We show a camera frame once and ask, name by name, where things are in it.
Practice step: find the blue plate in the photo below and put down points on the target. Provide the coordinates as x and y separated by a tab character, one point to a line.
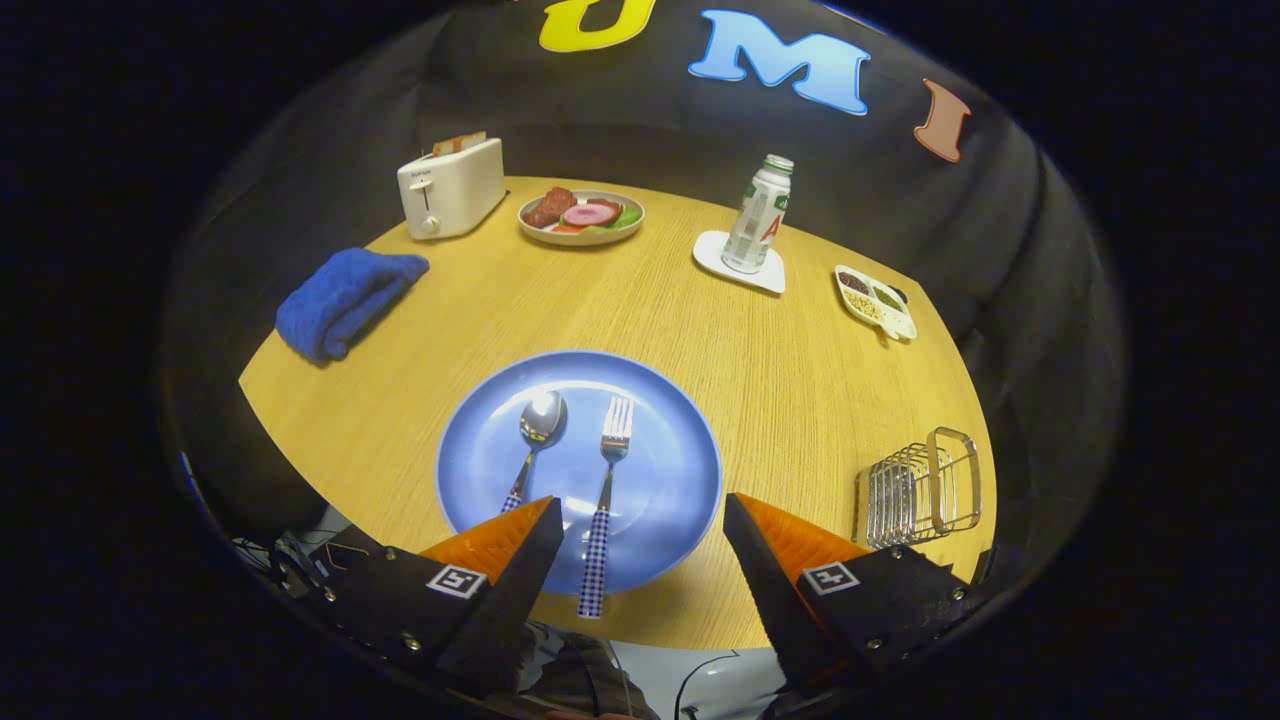
660	470

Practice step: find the green lettuce leaf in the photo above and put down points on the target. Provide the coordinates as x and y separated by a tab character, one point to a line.
628	216

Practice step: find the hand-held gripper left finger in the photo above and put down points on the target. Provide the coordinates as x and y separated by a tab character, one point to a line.
520	600

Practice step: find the grey plate of food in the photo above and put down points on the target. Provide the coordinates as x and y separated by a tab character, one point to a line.
585	237

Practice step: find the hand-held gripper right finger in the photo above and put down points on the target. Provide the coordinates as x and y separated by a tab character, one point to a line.
775	600

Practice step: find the white divided dish of beans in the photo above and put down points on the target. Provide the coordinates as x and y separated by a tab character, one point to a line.
875	300

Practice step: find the white coaster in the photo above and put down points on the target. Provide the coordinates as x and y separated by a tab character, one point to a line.
712	255

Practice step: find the white plastic bottle green cap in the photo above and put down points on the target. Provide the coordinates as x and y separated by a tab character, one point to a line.
755	225

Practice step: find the toast slice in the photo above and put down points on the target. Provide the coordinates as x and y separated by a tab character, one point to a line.
460	143

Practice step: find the pink ham slice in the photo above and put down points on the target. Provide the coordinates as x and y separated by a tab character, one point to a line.
590	214

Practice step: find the white toaster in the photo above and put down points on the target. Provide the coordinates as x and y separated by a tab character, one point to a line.
460	190

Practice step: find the brown meat piece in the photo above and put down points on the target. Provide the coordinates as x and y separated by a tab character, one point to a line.
548	207

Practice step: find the blue folded towel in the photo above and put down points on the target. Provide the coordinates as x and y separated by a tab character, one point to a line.
345	300

